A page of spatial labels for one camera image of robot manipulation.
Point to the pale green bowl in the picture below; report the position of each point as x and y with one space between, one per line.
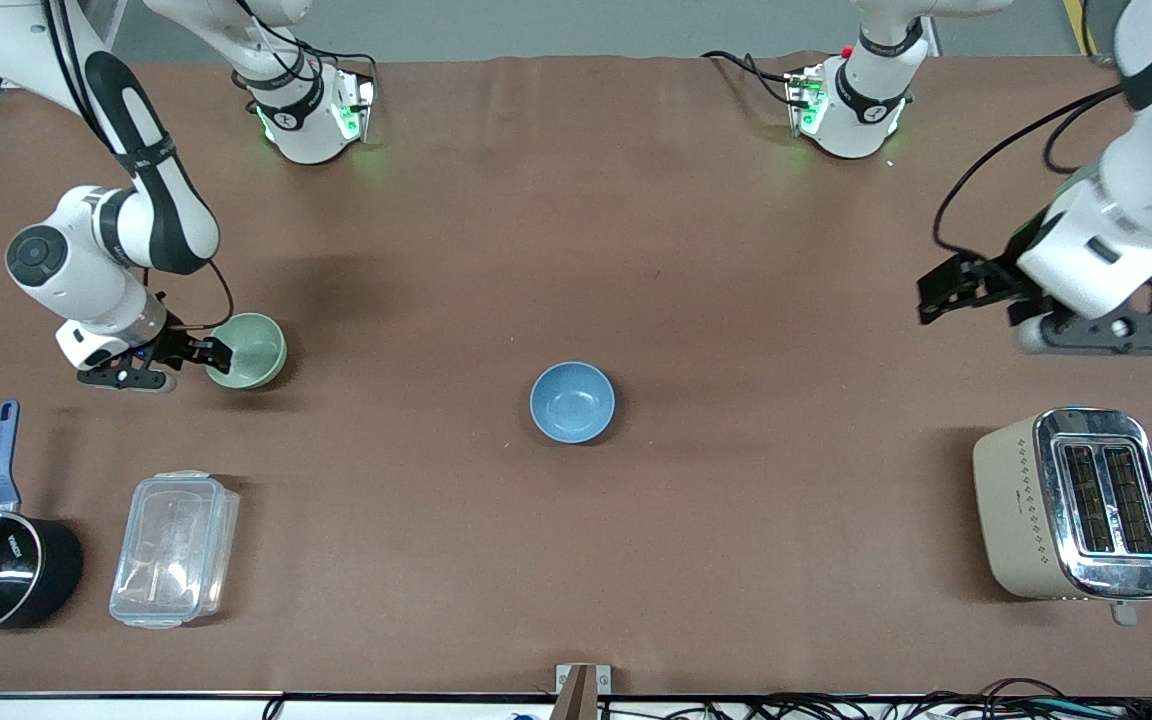
256 350

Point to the clear plastic food container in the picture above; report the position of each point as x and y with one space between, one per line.
171 550

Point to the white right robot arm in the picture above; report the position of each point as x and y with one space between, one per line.
86 280

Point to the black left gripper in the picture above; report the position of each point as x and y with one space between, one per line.
1004 268

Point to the large table cover cloth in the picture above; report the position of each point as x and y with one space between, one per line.
576 250

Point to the metal table edge bracket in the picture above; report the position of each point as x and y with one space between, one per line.
582 690

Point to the left base connector box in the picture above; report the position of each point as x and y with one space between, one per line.
804 95

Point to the right base connector box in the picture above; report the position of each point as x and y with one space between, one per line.
361 100

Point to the light blue bowl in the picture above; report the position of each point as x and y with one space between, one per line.
572 402

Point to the base connector box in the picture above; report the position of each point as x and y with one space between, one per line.
804 95
361 100

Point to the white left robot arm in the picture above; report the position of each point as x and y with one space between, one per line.
861 100

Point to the beige and chrome toaster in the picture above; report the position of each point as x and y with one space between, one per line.
1011 510

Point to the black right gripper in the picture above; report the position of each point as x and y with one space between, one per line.
172 346

